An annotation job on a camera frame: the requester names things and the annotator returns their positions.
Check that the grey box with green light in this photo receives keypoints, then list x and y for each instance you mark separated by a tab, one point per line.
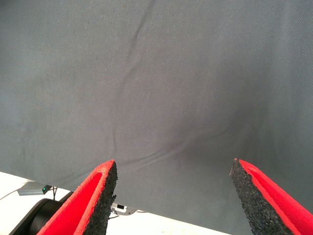
31	191

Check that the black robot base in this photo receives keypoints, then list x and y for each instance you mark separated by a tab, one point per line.
36	215

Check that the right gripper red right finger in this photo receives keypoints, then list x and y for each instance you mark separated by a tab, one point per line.
274	215

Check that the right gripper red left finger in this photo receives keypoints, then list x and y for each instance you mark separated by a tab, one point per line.
73	215

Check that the dark grey table cloth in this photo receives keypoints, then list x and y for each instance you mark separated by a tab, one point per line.
156	73

